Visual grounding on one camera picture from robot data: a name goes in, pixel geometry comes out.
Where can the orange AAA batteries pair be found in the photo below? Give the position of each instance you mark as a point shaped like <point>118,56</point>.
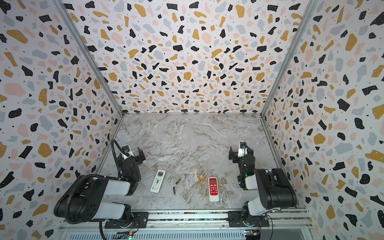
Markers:
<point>201,179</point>

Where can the aluminium mounting rail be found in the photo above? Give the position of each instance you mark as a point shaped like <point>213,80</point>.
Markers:
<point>288,224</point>

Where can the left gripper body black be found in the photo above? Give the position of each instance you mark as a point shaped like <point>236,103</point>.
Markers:
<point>132,157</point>

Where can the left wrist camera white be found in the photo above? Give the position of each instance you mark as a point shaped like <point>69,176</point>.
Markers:
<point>127,151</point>

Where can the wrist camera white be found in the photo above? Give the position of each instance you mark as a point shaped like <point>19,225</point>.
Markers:
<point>243,149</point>
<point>127,151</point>

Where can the red and white remote control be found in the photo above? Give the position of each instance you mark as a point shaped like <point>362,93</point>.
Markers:
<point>213,189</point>

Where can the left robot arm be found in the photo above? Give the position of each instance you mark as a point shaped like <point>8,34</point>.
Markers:
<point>83,201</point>

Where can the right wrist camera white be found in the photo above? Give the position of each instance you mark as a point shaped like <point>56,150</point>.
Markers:
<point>243,149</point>

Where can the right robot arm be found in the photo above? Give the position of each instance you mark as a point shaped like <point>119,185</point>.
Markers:
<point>275,191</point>

